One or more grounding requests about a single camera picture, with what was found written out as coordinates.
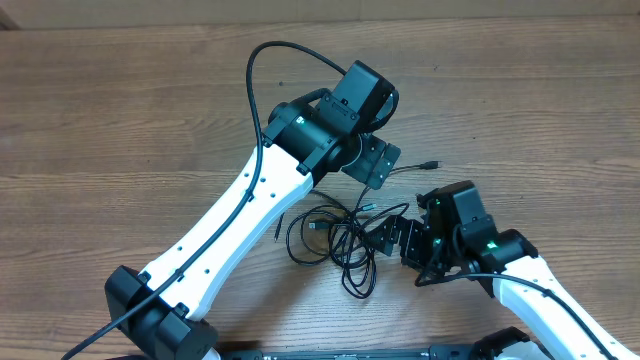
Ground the black cable bundle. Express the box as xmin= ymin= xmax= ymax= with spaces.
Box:
xmin=273 ymin=159 xmax=443 ymax=300

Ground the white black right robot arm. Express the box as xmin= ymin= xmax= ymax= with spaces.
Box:
xmin=365 ymin=181 xmax=636 ymax=359

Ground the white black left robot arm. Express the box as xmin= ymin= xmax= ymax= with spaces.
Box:
xmin=105 ymin=61 xmax=400 ymax=359

